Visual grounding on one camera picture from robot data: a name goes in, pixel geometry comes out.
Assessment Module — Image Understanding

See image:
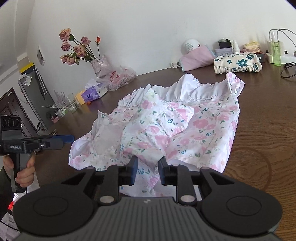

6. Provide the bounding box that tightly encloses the pink floral ruffled garment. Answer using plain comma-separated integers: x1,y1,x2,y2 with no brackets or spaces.
69,73,245,197

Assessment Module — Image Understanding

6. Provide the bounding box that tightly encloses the person's left hand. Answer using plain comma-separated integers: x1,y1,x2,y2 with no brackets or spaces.
3,154,36,188

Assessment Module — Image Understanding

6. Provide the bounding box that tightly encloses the clear drinking glass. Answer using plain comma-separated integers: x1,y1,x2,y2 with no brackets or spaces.
66,93,79,113

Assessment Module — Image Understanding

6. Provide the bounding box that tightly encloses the grey refrigerator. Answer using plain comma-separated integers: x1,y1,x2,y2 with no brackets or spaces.
18,62,56,131

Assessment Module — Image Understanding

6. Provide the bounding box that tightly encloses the purple tissue pack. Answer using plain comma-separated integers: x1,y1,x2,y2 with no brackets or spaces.
75,79,108,105

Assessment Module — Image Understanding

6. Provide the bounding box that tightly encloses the clear printed plastic bag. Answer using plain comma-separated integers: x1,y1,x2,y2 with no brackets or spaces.
96,66,136,91

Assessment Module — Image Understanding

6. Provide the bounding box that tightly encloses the pink artificial flower bouquet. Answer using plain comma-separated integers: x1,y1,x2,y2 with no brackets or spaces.
59,28,101,66

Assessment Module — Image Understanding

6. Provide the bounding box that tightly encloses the white socket adapter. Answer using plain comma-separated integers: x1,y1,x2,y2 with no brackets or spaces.
170,62,181,69

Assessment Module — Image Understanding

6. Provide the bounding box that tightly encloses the teal flower folded cloth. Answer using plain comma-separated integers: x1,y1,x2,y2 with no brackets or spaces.
214,53,262,74

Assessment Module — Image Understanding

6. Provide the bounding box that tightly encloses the folded pink towel cloth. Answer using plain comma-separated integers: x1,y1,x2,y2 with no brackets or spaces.
180,45,216,72

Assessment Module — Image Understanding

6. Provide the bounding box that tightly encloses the white power strip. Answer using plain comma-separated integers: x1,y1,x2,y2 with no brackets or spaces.
266,53,296,64

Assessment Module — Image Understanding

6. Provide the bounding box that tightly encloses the small white bottle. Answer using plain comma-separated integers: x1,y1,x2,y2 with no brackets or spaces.
232,40,240,54

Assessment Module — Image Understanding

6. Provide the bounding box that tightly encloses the green spray bottle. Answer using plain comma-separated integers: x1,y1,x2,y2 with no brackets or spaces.
271,32,281,66

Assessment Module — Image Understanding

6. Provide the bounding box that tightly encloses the stack of snack packets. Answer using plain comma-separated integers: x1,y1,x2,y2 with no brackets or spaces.
243,41,261,53

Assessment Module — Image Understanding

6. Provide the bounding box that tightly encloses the small black box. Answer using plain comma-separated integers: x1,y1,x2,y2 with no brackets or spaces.
218,39,232,49

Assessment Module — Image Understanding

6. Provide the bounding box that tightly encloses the black cable with adapter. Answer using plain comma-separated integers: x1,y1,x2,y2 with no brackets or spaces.
280,62,296,79

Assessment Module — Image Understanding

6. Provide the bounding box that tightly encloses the white wall charger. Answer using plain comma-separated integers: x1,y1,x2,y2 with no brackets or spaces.
267,41,285,56

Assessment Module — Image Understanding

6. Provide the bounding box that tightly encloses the white charging cable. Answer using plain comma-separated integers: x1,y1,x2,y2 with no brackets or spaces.
268,28,296,50

